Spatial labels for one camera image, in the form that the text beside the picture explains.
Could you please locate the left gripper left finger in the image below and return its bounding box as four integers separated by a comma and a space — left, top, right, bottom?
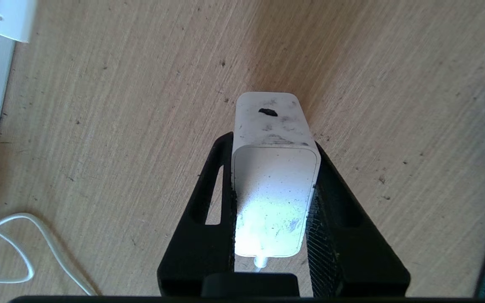
157, 132, 237, 296

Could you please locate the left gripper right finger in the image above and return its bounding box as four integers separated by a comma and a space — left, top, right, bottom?
299, 141, 411, 298

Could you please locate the thin white adapter cable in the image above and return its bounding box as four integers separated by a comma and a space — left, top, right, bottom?
0, 213, 269, 296

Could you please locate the white power adapter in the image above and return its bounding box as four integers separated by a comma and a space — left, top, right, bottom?
232, 92, 322, 258

